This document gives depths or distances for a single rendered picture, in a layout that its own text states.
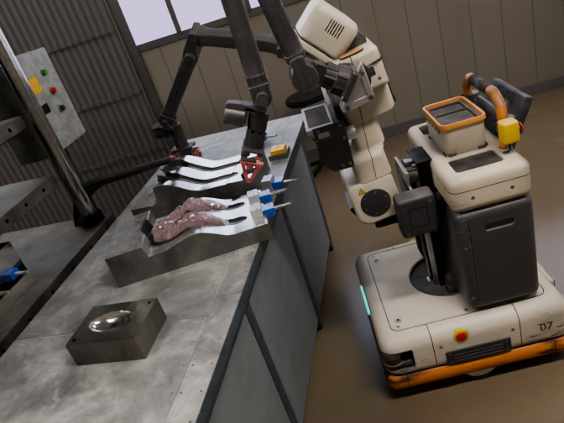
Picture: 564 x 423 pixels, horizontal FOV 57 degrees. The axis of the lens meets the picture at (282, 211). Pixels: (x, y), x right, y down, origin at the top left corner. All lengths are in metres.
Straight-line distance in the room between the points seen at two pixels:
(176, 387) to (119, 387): 0.16
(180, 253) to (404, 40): 2.86
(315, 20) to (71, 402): 1.19
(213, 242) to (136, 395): 0.54
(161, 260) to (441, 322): 0.98
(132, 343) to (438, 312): 1.11
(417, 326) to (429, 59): 2.61
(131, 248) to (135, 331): 0.37
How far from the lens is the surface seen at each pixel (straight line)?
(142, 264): 1.65
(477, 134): 1.79
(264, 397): 1.66
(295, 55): 1.46
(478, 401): 2.06
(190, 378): 1.24
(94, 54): 4.09
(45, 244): 2.34
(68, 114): 2.53
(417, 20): 4.08
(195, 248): 1.61
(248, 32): 1.45
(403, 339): 1.91
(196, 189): 1.92
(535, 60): 4.47
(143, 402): 1.25
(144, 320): 1.36
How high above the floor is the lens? 1.58
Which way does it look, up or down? 27 degrees down
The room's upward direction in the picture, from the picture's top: 19 degrees counter-clockwise
